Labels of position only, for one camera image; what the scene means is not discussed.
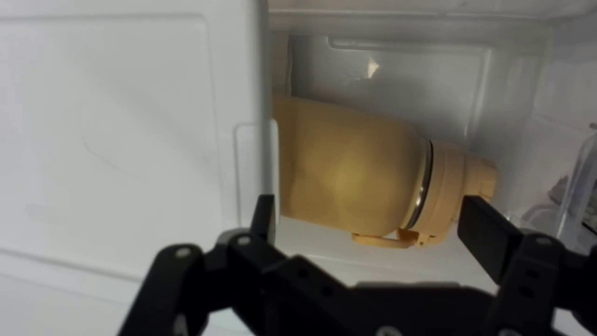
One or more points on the tan bottle with cap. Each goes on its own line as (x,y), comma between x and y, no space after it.
(355,169)

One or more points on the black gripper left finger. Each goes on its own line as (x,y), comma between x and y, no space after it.
(263,217)

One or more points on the white fridge shelf compartment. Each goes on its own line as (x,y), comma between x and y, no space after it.
(403,75)

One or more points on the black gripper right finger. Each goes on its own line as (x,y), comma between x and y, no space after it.
(487,239)

